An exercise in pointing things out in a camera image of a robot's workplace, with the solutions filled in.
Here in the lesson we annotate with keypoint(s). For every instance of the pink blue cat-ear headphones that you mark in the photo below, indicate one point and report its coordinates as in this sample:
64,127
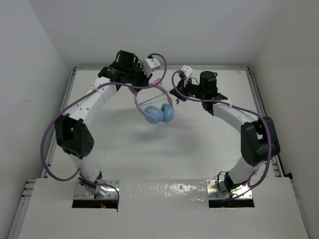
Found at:
153,114

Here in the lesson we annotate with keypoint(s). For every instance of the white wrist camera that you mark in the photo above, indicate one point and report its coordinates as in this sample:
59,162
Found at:
186,72
150,65

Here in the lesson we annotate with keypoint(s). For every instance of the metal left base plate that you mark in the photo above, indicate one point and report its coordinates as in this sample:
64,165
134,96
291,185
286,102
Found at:
106,191

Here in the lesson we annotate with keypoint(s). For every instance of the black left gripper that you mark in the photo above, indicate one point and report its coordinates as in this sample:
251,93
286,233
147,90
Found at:
143,80

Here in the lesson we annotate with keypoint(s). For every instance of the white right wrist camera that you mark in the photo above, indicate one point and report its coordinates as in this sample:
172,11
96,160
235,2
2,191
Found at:
186,72

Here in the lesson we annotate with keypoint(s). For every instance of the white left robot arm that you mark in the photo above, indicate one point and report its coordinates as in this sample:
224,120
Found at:
72,129

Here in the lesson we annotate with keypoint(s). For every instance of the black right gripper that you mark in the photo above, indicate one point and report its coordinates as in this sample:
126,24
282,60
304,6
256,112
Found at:
182,87

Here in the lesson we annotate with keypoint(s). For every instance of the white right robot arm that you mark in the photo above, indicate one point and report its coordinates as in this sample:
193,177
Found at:
258,138

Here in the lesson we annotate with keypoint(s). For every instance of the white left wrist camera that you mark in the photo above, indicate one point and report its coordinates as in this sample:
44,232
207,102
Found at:
150,65

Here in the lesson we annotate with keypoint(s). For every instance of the white front cover board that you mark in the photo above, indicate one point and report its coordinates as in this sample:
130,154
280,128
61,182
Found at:
163,209

